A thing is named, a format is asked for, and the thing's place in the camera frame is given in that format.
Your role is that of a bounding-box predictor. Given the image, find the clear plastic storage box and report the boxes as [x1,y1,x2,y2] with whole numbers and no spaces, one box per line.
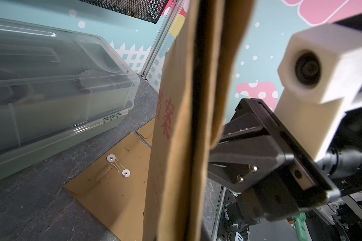
[0,18,140,180]

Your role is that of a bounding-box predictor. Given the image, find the bag closure string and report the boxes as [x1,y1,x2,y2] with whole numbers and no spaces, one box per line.
[106,154,131,178]

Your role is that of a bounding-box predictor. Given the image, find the black wire mesh basket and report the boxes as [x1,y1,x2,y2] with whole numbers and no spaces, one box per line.
[82,0,169,24]

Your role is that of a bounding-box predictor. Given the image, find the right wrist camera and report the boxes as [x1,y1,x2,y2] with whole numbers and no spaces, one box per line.
[275,24,362,161]

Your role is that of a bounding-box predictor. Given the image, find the brown file bag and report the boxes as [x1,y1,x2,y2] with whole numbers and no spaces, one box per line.
[136,119,155,147]
[143,1,255,241]
[64,133,151,241]

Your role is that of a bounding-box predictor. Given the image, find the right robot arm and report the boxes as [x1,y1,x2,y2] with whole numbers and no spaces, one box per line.
[208,13,362,241]

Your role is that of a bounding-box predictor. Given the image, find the green handheld fan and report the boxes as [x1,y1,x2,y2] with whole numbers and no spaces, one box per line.
[292,213,309,241]

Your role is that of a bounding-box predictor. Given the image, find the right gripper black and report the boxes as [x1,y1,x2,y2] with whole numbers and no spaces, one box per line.
[208,98,341,222]

